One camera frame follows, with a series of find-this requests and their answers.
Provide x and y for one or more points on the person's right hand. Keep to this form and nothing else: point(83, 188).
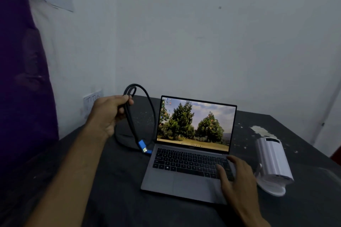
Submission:
point(241, 189)

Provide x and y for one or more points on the person's left hand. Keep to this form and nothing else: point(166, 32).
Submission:
point(105, 113)

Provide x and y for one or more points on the white mini projector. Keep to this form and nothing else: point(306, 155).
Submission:
point(274, 163)

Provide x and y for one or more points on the grey laptop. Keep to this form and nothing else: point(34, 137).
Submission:
point(183, 181)

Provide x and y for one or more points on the person's left forearm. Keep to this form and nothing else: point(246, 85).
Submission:
point(72, 179)

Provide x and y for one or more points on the dark plastic sheet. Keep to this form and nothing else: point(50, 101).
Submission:
point(117, 195)

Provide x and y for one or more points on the purple cloth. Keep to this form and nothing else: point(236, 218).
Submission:
point(21, 75)

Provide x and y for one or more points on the red chair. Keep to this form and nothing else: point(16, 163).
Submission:
point(336, 157)

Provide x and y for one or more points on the white wall socket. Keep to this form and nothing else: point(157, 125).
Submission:
point(90, 101)

